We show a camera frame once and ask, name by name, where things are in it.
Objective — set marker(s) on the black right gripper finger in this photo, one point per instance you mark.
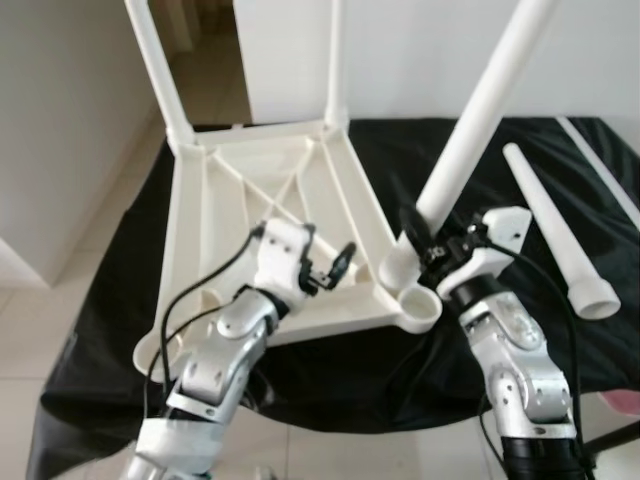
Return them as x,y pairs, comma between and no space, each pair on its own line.
413,227

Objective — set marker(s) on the white plastic table top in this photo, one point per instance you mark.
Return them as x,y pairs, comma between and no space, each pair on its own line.
250,190

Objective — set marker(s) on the white plastic table leg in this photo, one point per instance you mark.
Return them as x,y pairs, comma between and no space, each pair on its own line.
162,80
558,230
336,60
485,110

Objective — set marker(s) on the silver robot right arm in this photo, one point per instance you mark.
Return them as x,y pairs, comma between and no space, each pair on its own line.
510,360

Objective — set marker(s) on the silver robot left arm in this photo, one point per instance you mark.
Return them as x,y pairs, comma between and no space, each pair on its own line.
215,370

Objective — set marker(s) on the black cloth table cover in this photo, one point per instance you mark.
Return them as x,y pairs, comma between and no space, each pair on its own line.
380,375

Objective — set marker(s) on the white flat strip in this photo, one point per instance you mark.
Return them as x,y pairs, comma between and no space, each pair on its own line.
600,168

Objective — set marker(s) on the pink fabric item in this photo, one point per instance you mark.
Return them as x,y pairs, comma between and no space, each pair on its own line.
622,400

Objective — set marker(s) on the black metal stand leg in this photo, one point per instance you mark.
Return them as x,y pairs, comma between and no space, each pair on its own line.
612,437

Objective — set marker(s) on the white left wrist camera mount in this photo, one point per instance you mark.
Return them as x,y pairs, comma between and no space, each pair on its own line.
280,250

